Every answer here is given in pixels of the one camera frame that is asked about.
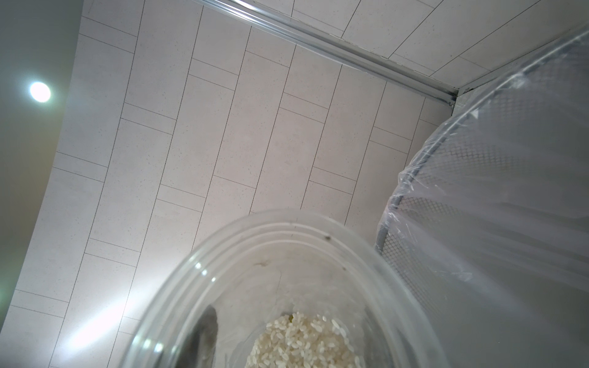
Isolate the grey mesh waste bin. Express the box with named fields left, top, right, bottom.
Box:
left=374, top=27, right=589, bottom=368

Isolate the clear plastic bin liner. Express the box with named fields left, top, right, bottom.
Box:
left=376, top=25, right=589, bottom=368

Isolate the red lidded rice jar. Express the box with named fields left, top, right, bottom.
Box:
left=121, top=209, right=449, bottom=367

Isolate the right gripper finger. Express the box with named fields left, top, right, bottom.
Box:
left=176, top=305, right=219, bottom=368

